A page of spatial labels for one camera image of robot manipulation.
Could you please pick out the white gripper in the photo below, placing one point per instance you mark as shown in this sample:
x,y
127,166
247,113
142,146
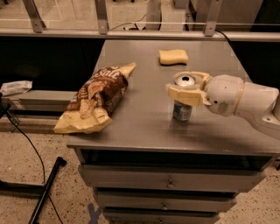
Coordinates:
x,y
224,94

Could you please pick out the silver blue redbull can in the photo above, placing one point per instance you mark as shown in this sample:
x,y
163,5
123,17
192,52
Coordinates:
x,y
182,112

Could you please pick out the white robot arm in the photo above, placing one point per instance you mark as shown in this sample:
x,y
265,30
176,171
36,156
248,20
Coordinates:
x,y
258,105

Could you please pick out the yellow sponge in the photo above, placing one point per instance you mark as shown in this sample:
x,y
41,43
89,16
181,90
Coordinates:
x,y
173,57

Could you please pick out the grey drawer cabinet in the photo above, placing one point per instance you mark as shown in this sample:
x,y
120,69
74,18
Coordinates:
x,y
145,134

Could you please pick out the brown chips bag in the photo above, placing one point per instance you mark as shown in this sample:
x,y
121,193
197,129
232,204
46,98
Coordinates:
x,y
92,106

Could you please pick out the top grey drawer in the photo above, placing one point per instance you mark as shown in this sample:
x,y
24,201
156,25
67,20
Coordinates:
x,y
160,178

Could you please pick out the grey drawer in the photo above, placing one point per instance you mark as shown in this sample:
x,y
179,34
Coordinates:
x,y
211,202
159,217
160,178

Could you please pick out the middle grey drawer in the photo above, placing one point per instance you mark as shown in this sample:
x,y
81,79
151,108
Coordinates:
x,y
211,202

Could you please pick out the bottom grey drawer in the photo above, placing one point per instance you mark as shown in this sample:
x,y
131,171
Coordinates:
x,y
159,217

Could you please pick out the white plastic packet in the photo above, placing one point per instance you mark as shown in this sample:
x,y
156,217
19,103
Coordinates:
x,y
16,87

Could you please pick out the black stand leg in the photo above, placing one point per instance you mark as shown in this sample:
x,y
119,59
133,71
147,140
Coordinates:
x,y
39,192

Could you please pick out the metal railing frame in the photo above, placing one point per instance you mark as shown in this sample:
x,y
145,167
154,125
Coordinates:
x,y
238,20

